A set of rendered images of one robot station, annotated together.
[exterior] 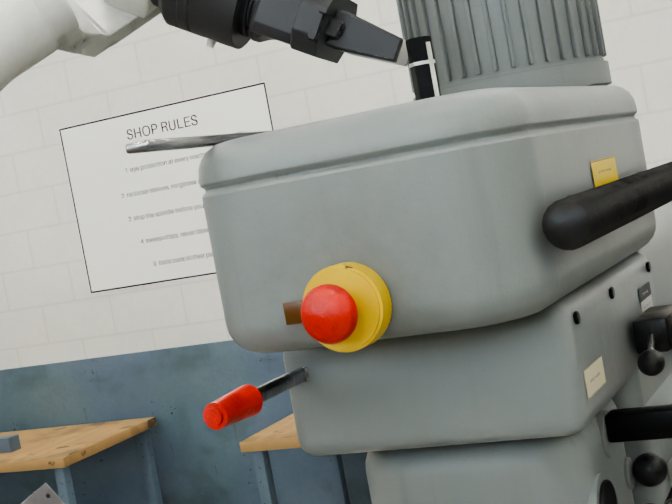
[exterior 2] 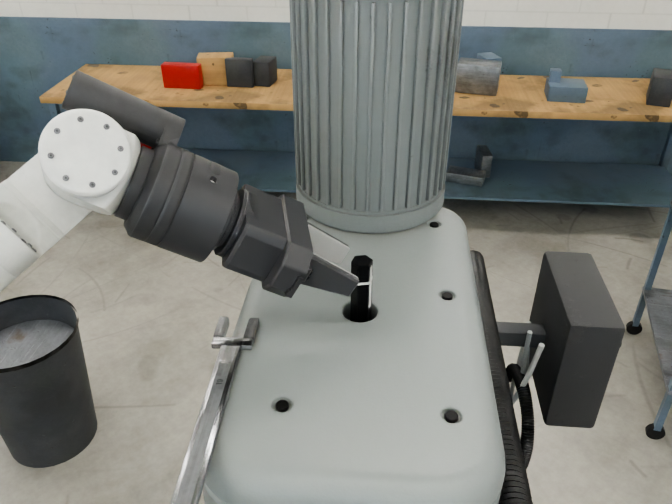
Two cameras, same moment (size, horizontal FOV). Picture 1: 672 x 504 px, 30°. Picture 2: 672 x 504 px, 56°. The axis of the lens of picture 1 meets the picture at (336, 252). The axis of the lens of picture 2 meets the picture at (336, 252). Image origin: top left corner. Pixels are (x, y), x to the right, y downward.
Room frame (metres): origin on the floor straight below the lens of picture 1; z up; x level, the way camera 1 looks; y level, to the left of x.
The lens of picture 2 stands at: (0.59, 0.10, 2.30)
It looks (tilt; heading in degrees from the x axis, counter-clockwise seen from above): 33 degrees down; 340
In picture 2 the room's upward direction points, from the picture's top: straight up
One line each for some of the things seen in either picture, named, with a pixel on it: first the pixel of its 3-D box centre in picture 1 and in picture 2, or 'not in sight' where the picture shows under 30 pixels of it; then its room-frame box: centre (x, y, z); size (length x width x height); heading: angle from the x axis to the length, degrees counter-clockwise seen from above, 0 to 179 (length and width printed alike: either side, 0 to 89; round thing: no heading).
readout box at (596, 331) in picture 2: not in sight; (571, 337); (1.19, -0.53, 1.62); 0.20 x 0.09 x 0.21; 155
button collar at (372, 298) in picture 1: (346, 307); not in sight; (0.85, 0.00, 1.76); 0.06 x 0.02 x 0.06; 65
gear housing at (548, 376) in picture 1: (489, 345); not in sight; (1.10, -0.12, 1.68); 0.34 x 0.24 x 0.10; 155
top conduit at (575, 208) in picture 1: (630, 196); (486, 366); (1.03, -0.25, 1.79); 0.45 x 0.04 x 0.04; 155
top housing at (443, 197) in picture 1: (452, 203); (359, 358); (1.08, -0.11, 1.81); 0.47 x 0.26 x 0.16; 155
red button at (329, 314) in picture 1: (332, 312); not in sight; (0.83, 0.01, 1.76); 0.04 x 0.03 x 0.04; 65
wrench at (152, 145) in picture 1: (221, 139); (211, 411); (0.97, 0.07, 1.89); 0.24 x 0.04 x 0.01; 156
